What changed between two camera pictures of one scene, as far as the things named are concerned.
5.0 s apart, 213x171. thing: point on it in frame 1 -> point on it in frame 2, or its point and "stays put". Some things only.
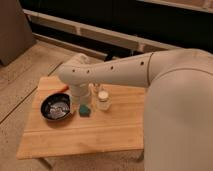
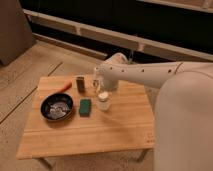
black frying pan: x=57 y=106 stays put
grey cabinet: x=15 y=33 stays put
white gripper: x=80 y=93 -> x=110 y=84
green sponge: x=84 y=110 stays put
